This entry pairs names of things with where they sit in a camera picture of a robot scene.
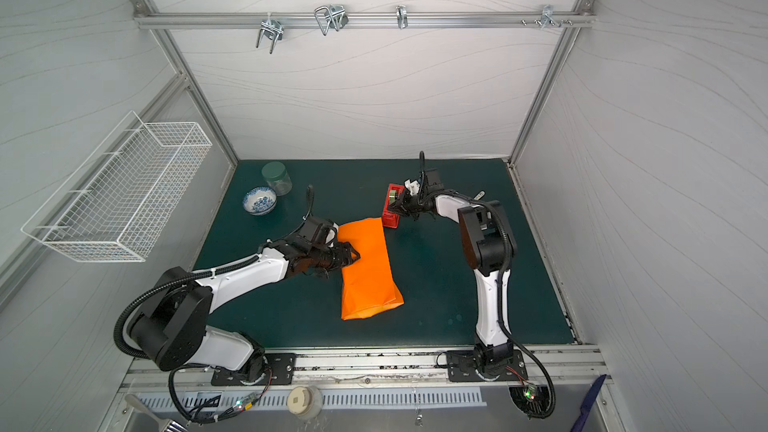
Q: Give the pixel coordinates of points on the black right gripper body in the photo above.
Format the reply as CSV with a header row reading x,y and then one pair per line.
x,y
405,204

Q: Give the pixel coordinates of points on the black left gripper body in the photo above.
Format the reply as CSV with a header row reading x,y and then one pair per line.
x,y
321,259

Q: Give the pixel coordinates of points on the orange wrapping paper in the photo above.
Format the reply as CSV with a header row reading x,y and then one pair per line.
x,y
368,284

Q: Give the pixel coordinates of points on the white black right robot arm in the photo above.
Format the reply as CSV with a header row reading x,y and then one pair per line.
x,y
488,247

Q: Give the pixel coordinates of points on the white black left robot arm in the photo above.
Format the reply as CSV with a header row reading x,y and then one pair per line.
x,y
169,324

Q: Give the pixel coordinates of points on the red tape dispenser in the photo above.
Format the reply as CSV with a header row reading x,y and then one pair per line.
x,y
389,218

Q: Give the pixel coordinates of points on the blue white ceramic bowl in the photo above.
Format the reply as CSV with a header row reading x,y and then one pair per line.
x,y
259,201

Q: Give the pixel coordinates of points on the green lidded glass jar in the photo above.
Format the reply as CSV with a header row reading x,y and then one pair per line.
x,y
276,175

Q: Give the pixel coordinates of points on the round white puck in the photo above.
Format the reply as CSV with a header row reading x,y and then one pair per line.
x,y
305,402

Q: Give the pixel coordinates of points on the metal u-bolt clamp middle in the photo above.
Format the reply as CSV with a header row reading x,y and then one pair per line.
x,y
331,17

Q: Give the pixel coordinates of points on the metal u-bolt clamp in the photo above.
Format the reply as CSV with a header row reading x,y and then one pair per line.
x,y
331,17
271,31

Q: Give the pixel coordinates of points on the metal u-bolt clamp left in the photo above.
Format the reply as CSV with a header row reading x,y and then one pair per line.
x,y
271,31

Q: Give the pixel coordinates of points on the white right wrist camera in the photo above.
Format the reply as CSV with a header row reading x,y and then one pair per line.
x,y
412,186

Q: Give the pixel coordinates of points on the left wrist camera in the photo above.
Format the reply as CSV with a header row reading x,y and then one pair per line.
x,y
318,231

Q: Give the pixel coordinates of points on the white wire basket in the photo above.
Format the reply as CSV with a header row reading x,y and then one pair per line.
x,y
115,205

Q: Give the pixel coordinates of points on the metal ring clamp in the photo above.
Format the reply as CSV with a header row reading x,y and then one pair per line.
x,y
401,17

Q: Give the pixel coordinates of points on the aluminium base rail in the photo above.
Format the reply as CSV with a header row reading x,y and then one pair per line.
x,y
427,366

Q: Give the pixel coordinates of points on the metal bracket clamp right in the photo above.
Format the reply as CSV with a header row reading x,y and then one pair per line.
x,y
547,19

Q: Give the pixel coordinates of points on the blue handled tool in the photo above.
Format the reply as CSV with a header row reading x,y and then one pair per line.
x,y
588,403

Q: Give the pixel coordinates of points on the aluminium cross rail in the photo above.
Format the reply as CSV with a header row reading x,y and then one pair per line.
x,y
357,20

